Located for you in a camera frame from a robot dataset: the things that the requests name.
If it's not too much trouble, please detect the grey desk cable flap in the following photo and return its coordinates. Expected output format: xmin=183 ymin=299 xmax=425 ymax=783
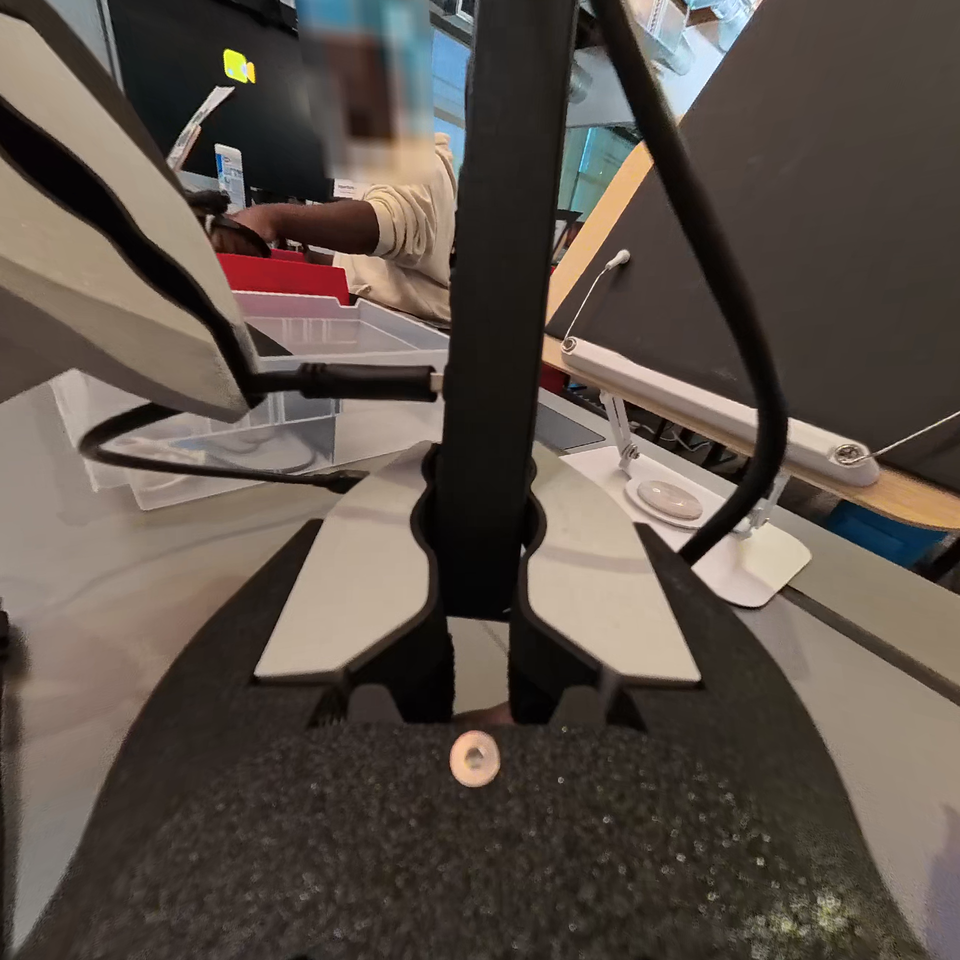
xmin=534 ymin=390 xmax=607 ymax=453

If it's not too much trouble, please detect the black hub tail cable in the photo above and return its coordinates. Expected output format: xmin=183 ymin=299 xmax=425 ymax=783
xmin=592 ymin=0 xmax=790 ymax=567

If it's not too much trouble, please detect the wood framed black desk screen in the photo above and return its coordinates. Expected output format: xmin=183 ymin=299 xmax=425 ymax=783
xmin=543 ymin=0 xmax=960 ymax=534

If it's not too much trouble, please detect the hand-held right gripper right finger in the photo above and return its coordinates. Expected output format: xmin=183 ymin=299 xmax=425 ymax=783
xmin=508 ymin=442 xmax=702 ymax=725

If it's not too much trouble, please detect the black monitor screen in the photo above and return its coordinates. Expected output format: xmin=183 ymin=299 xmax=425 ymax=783
xmin=108 ymin=0 xmax=339 ymax=202

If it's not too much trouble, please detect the white printed card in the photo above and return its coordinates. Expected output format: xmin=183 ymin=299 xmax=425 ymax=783
xmin=213 ymin=142 xmax=247 ymax=213

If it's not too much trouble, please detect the red plastic bin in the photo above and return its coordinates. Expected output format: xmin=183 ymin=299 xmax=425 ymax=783
xmin=216 ymin=251 xmax=351 ymax=306

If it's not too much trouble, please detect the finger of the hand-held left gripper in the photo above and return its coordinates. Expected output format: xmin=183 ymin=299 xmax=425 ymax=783
xmin=0 ymin=105 xmax=260 ymax=423
xmin=0 ymin=11 xmax=264 ymax=376

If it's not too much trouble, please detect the grey desk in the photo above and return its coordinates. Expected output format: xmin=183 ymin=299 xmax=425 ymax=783
xmin=0 ymin=360 xmax=960 ymax=960

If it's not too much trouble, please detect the black usb hub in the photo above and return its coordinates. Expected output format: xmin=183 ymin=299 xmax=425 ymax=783
xmin=435 ymin=0 xmax=582 ymax=620

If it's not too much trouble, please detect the blue crate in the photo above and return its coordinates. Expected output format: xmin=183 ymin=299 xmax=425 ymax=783
xmin=825 ymin=501 xmax=948 ymax=569

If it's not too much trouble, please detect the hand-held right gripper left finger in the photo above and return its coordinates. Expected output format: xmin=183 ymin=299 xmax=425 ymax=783
xmin=253 ymin=442 xmax=457 ymax=725

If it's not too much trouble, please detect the clear plastic bin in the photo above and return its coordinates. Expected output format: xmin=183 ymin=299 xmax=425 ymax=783
xmin=51 ymin=292 xmax=451 ymax=513

